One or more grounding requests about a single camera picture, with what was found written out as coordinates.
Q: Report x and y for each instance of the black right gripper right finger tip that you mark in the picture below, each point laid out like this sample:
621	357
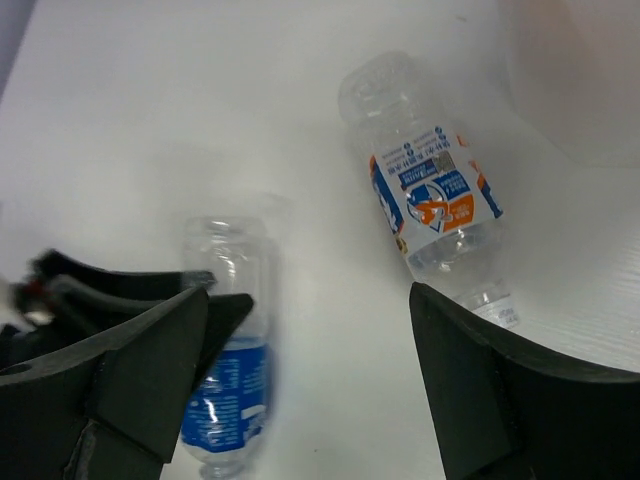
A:
504	407

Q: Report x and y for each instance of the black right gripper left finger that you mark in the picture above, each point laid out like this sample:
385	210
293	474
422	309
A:
109	406

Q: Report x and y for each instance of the clear bottle orange-blue label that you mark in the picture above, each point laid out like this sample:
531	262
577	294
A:
440	208

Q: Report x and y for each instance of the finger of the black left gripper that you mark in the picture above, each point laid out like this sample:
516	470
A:
85	300

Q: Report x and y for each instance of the white translucent plastic bin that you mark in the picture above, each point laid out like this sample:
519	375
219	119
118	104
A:
573	68

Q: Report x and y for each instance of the clear bottle blue label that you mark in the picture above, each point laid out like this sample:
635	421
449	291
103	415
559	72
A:
226	416

